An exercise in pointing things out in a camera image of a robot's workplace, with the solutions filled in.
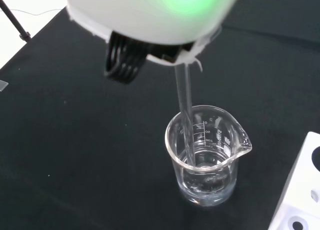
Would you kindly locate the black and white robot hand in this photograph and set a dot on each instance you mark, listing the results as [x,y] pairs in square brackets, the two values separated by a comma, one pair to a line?
[150,17]

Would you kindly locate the white test tube rack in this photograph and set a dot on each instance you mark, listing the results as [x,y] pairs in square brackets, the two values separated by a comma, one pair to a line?
[300,190]

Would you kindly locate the black bench cloth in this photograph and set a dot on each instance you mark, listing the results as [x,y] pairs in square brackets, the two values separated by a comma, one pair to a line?
[75,140]

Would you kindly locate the clear glass beaker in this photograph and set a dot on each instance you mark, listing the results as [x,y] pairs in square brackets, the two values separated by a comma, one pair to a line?
[207,165]

